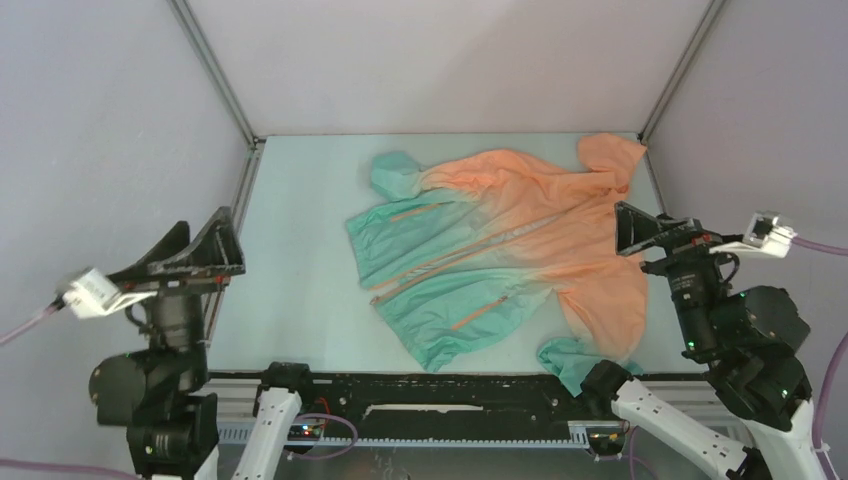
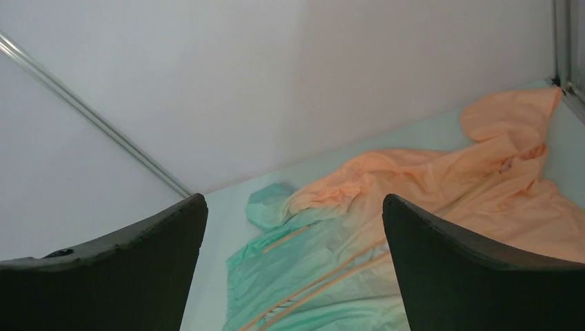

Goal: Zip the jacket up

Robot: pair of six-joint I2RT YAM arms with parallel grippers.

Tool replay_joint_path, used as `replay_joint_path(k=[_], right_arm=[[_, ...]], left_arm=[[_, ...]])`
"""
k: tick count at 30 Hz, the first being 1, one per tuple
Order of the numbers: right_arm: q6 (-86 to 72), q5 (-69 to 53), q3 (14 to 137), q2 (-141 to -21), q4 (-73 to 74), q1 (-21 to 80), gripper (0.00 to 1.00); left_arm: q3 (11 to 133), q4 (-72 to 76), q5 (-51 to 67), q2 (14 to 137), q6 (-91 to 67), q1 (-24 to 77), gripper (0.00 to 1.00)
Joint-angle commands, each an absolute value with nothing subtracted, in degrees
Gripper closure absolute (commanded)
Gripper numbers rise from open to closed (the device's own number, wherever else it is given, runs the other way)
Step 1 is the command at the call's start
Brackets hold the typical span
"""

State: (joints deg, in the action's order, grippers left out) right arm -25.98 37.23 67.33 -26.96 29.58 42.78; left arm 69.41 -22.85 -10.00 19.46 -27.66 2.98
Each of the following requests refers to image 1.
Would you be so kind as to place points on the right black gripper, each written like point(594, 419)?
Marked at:
point(634, 226)

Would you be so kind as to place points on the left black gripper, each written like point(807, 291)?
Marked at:
point(216, 249)

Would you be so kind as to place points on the orange and teal jacket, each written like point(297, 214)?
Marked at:
point(460, 254)

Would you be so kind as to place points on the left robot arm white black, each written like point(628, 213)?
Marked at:
point(154, 393)

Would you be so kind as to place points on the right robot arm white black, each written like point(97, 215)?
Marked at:
point(747, 341)

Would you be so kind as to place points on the left small circuit board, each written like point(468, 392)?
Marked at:
point(306, 432)

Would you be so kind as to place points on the small circuit board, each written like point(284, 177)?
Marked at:
point(607, 438)
point(306, 432)

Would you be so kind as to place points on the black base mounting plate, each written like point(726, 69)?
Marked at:
point(455, 406)

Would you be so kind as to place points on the right small circuit board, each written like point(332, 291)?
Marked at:
point(607, 438)

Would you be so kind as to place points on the left corner metal post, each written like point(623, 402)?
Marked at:
point(200, 44)

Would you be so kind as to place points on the corner metal post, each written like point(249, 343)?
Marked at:
point(200, 44)
point(699, 37)

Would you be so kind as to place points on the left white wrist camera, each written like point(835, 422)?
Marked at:
point(90, 294)

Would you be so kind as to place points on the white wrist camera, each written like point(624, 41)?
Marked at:
point(90, 294)
point(768, 235)

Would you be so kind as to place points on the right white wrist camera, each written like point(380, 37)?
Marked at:
point(768, 235)

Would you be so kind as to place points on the grey slotted cable duct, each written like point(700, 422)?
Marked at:
point(238, 434)

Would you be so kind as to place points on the right corner metal post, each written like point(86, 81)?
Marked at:
point(699, 37)

